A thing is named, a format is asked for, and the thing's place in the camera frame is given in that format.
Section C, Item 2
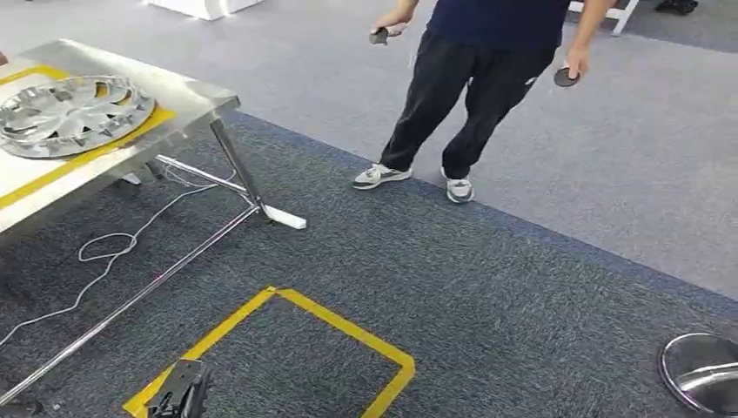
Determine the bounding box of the yellow tape on bench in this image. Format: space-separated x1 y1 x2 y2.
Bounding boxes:
0 64 178 211

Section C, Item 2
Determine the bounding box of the person's left hand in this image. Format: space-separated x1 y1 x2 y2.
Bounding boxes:
565 45 592 81

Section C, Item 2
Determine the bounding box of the standing person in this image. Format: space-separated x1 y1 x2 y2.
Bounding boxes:
352 0 619 205

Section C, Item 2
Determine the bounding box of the steel bench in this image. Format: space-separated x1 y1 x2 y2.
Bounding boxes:
0 38 276 408

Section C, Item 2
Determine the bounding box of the long white cable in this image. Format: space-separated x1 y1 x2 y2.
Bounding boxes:
0 165 238 348

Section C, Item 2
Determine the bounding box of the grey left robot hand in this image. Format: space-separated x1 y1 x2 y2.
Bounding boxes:
147 391 201 418

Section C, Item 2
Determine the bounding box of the white chair frame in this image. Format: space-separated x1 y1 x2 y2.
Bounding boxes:
567 0 641 37

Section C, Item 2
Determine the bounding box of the chrome stanchion base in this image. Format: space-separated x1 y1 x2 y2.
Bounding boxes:
657 332 738 418

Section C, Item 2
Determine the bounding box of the grey white sneaker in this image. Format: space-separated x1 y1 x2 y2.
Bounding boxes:
352 163 414 192
440 167 476 205

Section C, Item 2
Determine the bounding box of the person's right hand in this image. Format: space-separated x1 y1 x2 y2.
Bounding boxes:
372 11 409 39

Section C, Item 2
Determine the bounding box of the silver wheel hubcap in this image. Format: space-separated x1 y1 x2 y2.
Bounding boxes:
0 75 158 160

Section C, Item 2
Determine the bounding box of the white rectangular block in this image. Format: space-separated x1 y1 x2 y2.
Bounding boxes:
261 204 308 232

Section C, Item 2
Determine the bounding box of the white furniture base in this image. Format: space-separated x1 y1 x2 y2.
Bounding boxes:
146 0 267 22

